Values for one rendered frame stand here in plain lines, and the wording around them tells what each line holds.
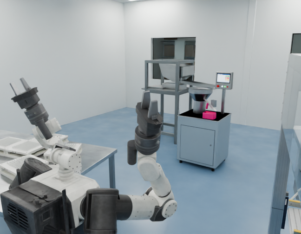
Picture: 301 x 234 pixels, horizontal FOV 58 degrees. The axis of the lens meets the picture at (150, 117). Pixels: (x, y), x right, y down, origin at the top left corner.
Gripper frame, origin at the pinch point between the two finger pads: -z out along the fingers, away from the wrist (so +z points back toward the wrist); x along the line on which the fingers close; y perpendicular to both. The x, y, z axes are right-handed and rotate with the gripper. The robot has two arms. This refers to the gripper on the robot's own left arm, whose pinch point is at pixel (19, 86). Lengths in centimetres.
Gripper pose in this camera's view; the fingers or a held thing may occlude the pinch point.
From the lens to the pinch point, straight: 136.0
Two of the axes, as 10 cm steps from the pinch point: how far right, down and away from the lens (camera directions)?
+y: -0.4, 3.7, -9.3
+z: 3.9, 8.6, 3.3
